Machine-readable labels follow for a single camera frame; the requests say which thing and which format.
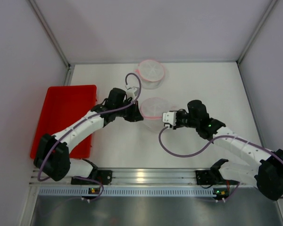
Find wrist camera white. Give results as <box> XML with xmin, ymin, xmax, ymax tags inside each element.
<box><xmin>126</xmin><ymin>85</ymin><xmax>140</xmax><ymax>99</ymax></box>
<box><xmin>162</xmin><ymin>111</ymin><xmax>177</xmax><ymax>129</ymax></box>

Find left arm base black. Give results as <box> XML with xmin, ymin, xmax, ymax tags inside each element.
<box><xmin>71</xmin><ymin>169</ymin><xmax>113</xmax><ymax>185</ymax></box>

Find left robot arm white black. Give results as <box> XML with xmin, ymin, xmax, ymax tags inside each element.
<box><xmin>33</xmin><ymin>87</ymin><xmax>143</xmax><ymax>181</ymax></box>

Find slotted cable duct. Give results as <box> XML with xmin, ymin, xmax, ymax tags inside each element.
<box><xmin>38</xmin><ymin>186</ymin><xmax>228</xmax><ymax>197</ymax></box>

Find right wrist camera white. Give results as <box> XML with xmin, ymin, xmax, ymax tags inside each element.
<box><xmin>162</xmin><ymin>111</ymin><xmax>177</xmax><ymax>129</ymax></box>

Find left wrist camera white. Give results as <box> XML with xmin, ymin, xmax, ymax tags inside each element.
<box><xmin>126</xmin><ymin>85</ymin><xmax>140</xmax><ymax>99</ymax></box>

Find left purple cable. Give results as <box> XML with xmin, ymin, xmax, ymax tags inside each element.
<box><xmin>37</xmin><ymin>73</ymin><xmax>142</xmax><ymax>201</ymax></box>

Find red plastic bin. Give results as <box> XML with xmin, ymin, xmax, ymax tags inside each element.
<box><xmin>30</xmin><ymin>85</ymin><xmax>97</xmax><ymax>159</ymax></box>

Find spare white mesh laundry bag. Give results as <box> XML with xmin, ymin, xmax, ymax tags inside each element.
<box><xmin>140</xmin><ymin>97</ymin><xmax>177</xmax><ymax>133</ymax></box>

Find aluminium mounting rail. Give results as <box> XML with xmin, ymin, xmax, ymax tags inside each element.
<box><xmin>29</xmin><ymin>168</ymin><xmax>206</xmax><ymax>187</ymax></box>

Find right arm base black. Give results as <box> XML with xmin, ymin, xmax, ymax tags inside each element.
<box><xmin>195</xmin><ymin>159</ymin><xmax>238</xmax><ymax>187</ymax></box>

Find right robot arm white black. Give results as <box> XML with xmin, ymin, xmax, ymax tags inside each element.
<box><xmin>172</xmin><ymin>100</ymin><xmax>283</xmax><ymax>201</ymax></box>

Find white mesh laundry bag pink trim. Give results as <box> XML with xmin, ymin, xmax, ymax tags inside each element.
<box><xmin>136</xmin><ymin>59</ymin><xmax>166</xmax><ymax>89</ymax></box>

